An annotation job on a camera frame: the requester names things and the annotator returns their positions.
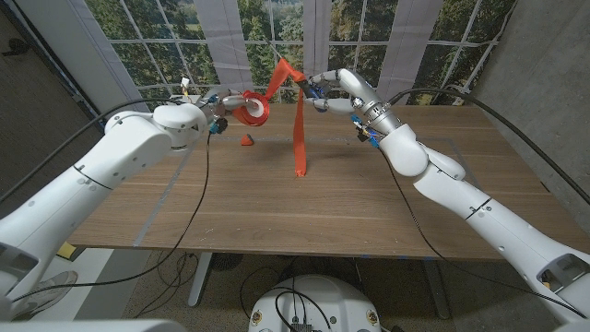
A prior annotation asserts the dark grey door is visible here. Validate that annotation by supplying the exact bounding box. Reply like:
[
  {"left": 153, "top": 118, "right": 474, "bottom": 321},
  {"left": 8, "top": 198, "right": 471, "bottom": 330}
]
[{"left": 0, "top": 8, "right": 116, "bottom": 218}]

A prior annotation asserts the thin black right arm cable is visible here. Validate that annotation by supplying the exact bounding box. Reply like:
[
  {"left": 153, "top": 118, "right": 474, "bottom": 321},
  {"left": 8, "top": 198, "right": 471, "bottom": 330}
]
[{"left": 379, "top": 146, "right": 587, "bottom": 320}]

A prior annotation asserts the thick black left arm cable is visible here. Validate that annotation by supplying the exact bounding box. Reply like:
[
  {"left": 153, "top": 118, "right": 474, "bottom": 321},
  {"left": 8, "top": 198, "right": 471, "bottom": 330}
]
[{"left": 0, "top": 97, "right": 188, "bottom": 205}]

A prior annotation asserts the grey table leg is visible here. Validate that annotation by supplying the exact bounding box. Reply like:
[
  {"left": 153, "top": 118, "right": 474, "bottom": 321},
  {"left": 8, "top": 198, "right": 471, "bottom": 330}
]
[{"left": 421, "top": 257, "right": 452, "bottom": 320}]

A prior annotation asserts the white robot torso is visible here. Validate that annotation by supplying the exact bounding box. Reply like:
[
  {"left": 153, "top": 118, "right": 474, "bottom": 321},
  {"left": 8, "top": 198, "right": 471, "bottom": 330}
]
[{"left": 248, "top": 275, "right": 383, "bottom": 332}]

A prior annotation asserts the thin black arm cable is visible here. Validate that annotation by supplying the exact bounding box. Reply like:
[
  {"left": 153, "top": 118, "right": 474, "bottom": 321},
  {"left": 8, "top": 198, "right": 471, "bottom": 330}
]
[
  {"left": 12, "top": 131, "right": 214, "bottom": 303},
  {"left": 379, "top": 146, "right": 587, "bottom": 320}
]

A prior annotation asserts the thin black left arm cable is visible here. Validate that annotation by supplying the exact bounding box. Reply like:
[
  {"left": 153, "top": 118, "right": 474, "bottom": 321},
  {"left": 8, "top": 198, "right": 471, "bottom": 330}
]
[{"left": 12, "top": 131, "right": 214, "bottom": 303}]

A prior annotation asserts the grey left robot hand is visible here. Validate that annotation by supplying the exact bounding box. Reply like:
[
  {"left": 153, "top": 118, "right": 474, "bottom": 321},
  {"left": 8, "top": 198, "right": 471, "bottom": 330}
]
[{"left": 200, "top": 89, "right": 260, "bottom": 128}]

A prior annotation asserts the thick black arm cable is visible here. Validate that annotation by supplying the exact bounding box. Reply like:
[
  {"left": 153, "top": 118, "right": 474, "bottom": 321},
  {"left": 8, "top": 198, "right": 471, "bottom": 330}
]
[
  {"left": 388, "top": 87, "right": 590, "bottom": 207},
  {"left": 0, "top": 97, "right": 188, "bottom": 205}
]

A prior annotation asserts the white table leg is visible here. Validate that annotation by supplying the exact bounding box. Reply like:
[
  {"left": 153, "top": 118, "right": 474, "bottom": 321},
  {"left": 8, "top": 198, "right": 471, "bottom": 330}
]
[{"left": 187, "top": 252, "right": 215, "bottom": 308}]

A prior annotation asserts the yellow teal foam mat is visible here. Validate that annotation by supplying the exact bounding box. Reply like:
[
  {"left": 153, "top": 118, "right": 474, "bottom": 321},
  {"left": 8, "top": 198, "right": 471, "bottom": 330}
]
[{"left": 55, "top": 241, "right": 78, "bottom": 261}]

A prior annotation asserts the printed window backdrop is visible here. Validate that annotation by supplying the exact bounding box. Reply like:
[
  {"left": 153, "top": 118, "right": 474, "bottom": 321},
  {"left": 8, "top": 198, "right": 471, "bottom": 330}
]
[{"left": 85, "top": 0, "right": 517, "bottom": 122}]

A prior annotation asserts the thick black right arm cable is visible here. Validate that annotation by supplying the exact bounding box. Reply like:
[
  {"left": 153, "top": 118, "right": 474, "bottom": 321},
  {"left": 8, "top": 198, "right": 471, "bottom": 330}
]
[{"left": 388, "top": 87, "right": 590, "bottom": 207}]

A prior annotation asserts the black floor cable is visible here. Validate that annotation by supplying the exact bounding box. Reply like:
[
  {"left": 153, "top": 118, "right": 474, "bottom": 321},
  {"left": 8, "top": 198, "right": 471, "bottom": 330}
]
[{"left": 133, "top": 251, "right": 299, "bottom": 331}]

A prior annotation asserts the grey sneaker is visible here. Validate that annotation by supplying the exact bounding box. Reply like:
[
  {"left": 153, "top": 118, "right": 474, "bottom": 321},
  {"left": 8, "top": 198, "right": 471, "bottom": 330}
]
[{"left": 12, "top": 270, "right": 79, "bottom": 320}]

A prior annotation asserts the orange ribbon roll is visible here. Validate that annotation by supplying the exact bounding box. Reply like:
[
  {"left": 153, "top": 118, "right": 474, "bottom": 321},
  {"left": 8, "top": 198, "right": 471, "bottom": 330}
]
[{"left": 231, "top": 57, "right": 309, "bottom": 179}]

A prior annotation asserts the black torso cable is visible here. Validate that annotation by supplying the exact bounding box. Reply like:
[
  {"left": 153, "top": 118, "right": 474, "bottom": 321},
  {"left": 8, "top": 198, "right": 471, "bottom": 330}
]
[{"left": 274, "top": 276, "right": 334, "bottom": 332}]

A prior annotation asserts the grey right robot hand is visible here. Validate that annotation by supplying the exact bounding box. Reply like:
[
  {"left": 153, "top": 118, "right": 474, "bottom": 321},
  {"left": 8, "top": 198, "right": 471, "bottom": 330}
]
[{"left": 306, "top": 67, "right": 403, "bottom": 137}]

